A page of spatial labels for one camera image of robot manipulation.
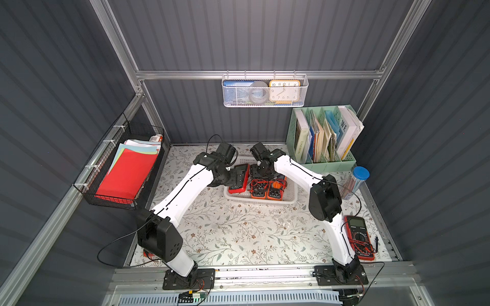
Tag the yellow white alarm clock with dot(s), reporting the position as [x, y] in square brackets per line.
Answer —
[284, 91]

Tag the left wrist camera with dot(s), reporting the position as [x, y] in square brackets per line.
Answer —
[227, 153]

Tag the red paper folder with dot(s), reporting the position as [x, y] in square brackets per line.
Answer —
[124, 180]

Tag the grey tape roll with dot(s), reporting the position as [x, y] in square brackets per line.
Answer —
[259, 93]

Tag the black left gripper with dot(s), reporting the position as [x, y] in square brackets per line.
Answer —
[237, 178]

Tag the blue-lid clear pencil jar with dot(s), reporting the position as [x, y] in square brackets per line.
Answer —
[352, 182]

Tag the black wire wall basket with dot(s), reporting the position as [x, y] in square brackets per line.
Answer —
[137, 136]

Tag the large red multimeter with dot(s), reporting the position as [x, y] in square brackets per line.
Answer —
[242, 176]

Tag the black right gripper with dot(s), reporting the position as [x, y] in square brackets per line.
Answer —
[261, 174]

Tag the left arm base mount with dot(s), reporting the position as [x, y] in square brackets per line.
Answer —
[198, 279]

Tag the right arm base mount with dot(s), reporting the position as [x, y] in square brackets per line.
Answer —
[330, 275]

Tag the blue box in basket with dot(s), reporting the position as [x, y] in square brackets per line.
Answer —
[236, 92]

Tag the green desk file organizer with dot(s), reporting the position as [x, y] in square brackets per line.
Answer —
[321, 138]

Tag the white plastic basket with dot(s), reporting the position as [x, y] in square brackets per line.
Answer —
[290, 195]

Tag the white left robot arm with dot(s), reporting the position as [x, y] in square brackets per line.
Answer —
[157, 228]

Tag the small dark green-screen multimeter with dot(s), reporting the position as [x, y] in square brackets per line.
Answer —
[255, 174]

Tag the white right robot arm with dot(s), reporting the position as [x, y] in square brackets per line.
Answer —
[324, 204]

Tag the white wire wall basket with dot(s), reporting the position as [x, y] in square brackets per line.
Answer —
[267, 78]

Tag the orange multimeter with leads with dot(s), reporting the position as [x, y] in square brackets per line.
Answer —
[259, 188]

